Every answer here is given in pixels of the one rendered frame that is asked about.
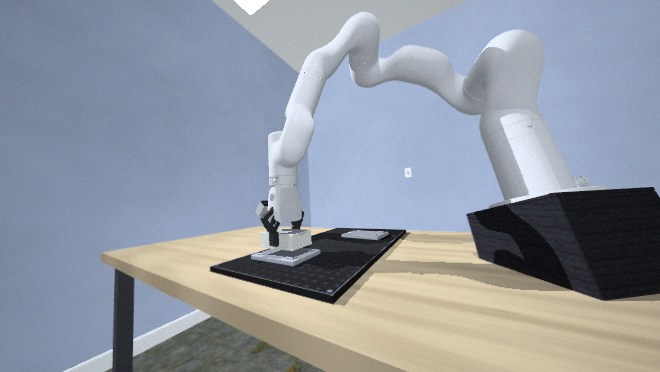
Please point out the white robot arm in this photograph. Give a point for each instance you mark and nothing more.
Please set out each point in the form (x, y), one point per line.
(507, 74)

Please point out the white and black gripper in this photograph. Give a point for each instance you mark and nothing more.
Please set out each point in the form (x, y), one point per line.
(284, 205)

